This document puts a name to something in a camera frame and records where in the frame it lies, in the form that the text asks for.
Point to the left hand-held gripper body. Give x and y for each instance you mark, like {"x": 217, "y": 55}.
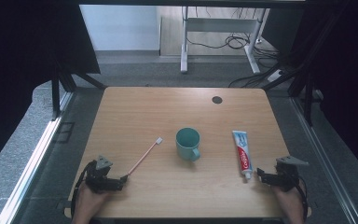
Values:
{"x": 101, "y": 182}

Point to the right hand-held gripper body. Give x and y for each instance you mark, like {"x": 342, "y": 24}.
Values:
{"x": 284, "y": 177}

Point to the toothpaste tube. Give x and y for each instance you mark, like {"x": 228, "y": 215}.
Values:
{"x": 243, "y": 154}

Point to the white orange toothbrush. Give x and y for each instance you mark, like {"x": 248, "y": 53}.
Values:
{"x": 144, "y": 157}

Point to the teal cup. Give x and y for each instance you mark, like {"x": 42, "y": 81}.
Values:
{"x": 188, "y": 144}

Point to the person's right hand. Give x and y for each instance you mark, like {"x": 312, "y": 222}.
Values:
{"x": 289, "y": 202}

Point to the black table grommet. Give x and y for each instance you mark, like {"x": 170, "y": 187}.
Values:
{"x": 217, "y": 100}

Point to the white power strip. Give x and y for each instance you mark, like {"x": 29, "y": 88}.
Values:
{"x": 275, "y": 75}

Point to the black curtain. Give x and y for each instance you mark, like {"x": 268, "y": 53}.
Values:
{"x": 18, "y": 62}
{"x": 348, "y": 77}

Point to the aluminium rail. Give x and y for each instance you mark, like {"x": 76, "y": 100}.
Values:
{"x": 326, "y": 168}
{"x": 34, "y": 161}

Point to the grey metal bracket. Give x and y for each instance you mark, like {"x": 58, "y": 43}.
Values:
{"x": 62, "y": 206}

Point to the black metal frame strut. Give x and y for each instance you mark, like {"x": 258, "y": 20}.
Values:
{"x": 307, "y": 96}
{"x": 56, "y": 93}

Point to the white desk frame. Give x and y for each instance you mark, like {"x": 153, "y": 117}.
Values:
{"x": 220, "y": 25}

